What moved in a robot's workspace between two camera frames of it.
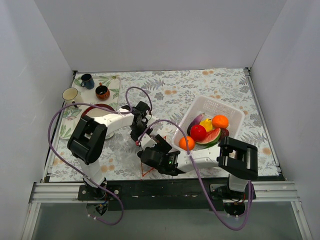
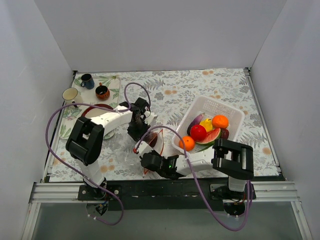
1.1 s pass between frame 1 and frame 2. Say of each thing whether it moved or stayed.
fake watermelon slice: stayed
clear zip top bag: moved
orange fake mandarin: stayed
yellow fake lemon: stayed
